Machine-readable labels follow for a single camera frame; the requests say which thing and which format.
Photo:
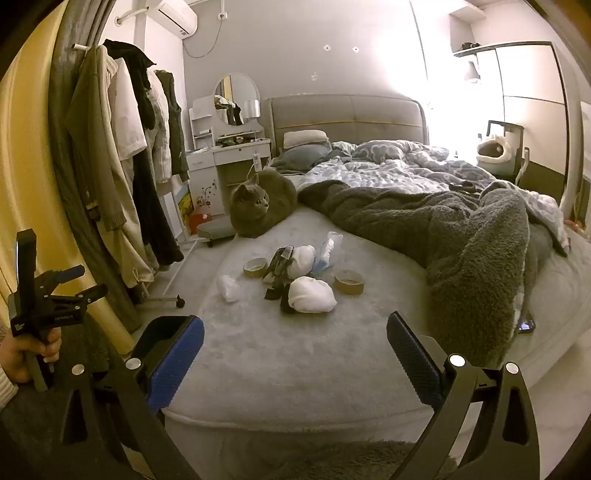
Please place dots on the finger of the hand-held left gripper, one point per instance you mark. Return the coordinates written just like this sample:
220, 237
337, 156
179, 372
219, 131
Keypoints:
83, 295
71, 273

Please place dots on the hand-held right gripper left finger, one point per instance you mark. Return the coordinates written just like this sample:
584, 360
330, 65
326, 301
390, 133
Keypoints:
178, 355

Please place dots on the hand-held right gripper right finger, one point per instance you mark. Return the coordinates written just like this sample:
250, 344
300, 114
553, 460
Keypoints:
413, 360

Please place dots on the clear plastic film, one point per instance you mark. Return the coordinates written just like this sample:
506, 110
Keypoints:
229, 288

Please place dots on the cardboard tape roll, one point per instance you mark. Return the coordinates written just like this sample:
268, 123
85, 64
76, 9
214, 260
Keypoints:
348, 291
254, 275

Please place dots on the small black wrapper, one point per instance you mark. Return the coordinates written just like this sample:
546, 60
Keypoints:
284, 304

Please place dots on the white plastic bag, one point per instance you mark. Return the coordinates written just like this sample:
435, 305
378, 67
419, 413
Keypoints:
311, 295
302, 261

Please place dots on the black barcode packet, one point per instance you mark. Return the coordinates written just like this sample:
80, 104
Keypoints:
277, 265

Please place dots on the person's left forearm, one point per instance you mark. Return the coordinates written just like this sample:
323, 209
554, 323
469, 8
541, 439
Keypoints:
5, 390

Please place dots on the person's left hand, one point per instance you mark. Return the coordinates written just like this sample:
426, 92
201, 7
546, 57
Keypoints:
21, 357

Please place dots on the white clothes rack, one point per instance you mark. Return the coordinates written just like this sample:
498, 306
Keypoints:
161, 300

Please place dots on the beige long coat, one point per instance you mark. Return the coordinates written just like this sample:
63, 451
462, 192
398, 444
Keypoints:
124, 221

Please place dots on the dark grey fleece blanket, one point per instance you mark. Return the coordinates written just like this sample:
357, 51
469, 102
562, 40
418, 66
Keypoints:
461, 258

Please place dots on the person's grey fleece robe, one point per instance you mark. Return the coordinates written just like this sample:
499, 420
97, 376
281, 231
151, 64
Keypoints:
346, 457

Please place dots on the black smartphone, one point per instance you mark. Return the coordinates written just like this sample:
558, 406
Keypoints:
526, 326

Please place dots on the yellow curtain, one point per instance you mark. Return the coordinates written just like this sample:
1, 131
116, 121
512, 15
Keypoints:
27, 161

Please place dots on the grey cushion stool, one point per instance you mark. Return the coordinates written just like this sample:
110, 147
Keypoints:
214, 229

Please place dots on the colourful framed picture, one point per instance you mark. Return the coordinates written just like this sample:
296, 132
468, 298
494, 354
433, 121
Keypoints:
185, 207

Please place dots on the olive knit cardigan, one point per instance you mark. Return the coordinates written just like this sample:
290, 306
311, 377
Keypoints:
92, 138

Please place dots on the red bag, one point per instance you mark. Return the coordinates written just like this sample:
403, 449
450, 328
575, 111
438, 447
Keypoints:
201, 219

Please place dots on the white t-shirt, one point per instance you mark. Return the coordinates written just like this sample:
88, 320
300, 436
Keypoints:
129, 124

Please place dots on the white quilted jacket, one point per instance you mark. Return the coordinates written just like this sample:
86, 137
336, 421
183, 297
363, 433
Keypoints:
159, 134

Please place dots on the white dressing table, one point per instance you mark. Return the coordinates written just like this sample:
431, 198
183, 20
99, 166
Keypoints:
207, 161

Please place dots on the dark green jacket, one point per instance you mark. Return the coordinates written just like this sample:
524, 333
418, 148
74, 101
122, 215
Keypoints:
178, 129

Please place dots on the grey cat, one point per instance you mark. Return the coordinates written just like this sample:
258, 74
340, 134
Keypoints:
272, 203

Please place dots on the patterned grey white duvet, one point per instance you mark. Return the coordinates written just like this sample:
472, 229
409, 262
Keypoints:
392, 166

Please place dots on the white plush cat bed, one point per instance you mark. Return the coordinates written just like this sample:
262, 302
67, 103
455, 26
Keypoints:
491, 150

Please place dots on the grey pillow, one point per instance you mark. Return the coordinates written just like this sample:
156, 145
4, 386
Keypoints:
304, 158

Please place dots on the round mirror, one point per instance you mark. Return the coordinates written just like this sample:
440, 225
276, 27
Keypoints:
226, 92

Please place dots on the small silver table lamp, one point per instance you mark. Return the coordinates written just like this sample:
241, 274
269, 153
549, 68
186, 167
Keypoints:
252, 109

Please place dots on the beige pillow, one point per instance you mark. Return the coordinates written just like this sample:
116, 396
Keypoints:
304, 138

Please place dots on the grey upholstered headboard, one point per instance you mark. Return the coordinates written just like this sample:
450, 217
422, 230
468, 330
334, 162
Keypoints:
346, 115

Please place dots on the white air conditioner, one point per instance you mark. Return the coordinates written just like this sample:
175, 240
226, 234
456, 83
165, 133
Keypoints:
178, 16

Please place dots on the white wardrobe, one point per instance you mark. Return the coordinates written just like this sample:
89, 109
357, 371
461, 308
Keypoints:
531, 74

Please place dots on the black frame stand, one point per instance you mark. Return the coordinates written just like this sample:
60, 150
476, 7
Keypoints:
517, 138

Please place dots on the white wall pipe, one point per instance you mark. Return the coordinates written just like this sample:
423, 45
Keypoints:
138, 13

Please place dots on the white wall shelf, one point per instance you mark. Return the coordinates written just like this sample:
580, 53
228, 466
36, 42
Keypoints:
461, 27

